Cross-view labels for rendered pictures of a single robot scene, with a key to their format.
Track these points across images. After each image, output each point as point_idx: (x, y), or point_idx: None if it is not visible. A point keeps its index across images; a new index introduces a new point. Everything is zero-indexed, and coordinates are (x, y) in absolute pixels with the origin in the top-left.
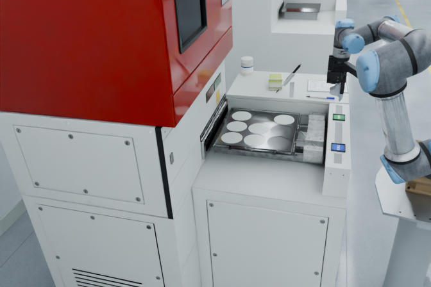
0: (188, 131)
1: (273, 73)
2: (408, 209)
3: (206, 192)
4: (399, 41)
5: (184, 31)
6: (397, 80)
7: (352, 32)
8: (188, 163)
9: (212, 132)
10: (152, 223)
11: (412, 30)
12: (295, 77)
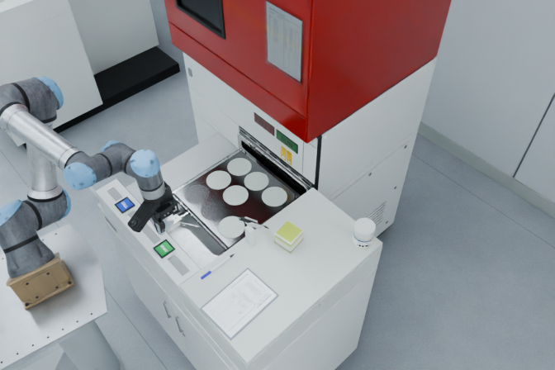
0: (216, 92)
1: (296, 233)
2: (50, 242)
3: None
4: (16, 83)
5: (187, 1)
6: None
7: (116, 146)
8: (215, 112)
9: (271, 166)
10: None
11: (15, 104)
12: (301, 289)
